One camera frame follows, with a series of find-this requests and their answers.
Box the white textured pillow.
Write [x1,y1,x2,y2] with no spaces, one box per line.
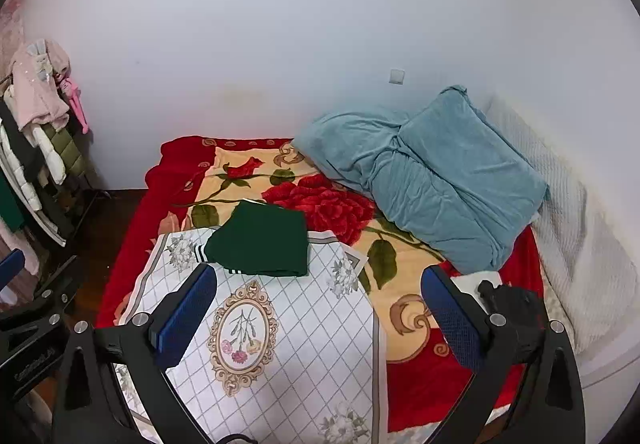
[487,94,640,390]

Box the white diamond-patterned floral cloth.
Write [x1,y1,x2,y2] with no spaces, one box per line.
[114,226,388,444]

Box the light blue quilt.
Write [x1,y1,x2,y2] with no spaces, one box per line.
[291,84,551,275]

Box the green and cream jacket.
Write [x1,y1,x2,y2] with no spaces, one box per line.
[192,200,312,277]

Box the black clothes rack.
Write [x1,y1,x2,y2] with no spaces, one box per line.
[27,159,115,277]

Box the dark green garment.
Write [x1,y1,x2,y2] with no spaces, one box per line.
[0,171,27,235]

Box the red floral blanket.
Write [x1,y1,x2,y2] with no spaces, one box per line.
[95,136,546,432]

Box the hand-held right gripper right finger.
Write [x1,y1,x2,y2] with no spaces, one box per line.
[420,265,586,444]

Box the pink hanger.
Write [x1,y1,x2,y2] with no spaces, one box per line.
[59,78,92,135]

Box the small white cloth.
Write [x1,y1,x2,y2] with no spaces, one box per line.
[452,270,503,295]

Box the pink patterned curtain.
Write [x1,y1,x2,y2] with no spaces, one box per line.
[0,0,32,80]

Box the pale pink garment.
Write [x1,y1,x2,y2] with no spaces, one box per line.
[0,218,42,275]

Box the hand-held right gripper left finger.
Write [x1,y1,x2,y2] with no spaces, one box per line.
[52,263,218,444]

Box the black fuzzy garment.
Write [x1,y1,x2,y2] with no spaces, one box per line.
[0,94,32,159]

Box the white puffer jacket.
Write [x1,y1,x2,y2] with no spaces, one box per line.
[0,123,67,211]

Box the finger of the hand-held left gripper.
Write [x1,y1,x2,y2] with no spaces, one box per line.
[0,249,71,331]

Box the pink sweater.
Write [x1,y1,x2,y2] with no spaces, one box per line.
[10,38,72,131]

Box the olive green puffer jacket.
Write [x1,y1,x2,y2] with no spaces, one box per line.
[39,123,85,181]

